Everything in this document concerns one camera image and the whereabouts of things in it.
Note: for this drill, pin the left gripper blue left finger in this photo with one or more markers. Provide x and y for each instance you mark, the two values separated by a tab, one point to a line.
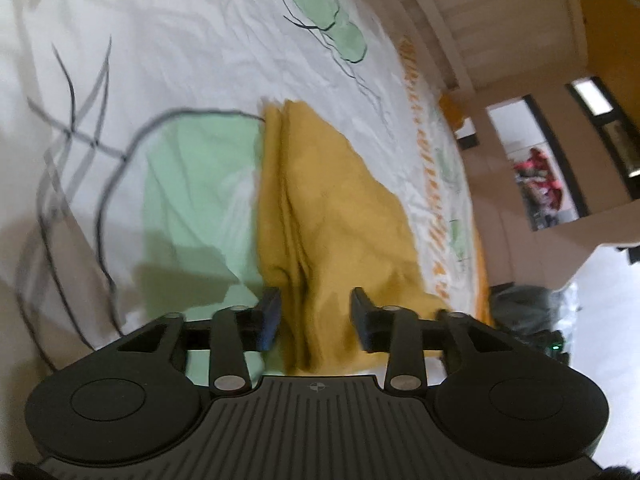
235	331

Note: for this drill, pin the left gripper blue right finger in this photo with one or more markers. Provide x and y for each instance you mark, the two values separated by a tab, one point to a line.
395	331

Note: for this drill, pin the mustard yellow knit sweater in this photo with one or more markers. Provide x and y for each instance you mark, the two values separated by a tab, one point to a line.
324	227

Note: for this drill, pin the pile of colourful clothes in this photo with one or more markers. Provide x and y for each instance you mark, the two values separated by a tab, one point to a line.
540	188

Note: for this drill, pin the dark bag on floor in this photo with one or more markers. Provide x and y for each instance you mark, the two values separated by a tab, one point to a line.
542	318

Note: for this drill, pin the white leaf-print duvet cover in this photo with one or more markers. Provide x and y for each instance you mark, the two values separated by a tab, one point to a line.
132	134

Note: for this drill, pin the light wooden bed frame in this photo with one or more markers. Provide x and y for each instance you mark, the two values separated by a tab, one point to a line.
558	75

